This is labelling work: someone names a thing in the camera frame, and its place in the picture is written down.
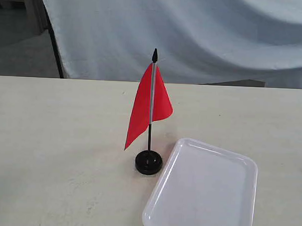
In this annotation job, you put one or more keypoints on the white plastic tray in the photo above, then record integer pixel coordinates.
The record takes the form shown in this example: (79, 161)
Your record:
(203, 185)

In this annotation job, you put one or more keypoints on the black round flag base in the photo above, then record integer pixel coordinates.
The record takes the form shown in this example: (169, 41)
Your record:
(148, 162)

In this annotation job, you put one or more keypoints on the red flag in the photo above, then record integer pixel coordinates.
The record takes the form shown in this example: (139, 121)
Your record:
(152, 102)

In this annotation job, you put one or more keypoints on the white draped cloth backdrop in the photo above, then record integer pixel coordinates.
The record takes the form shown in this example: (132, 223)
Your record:
(198, 41)

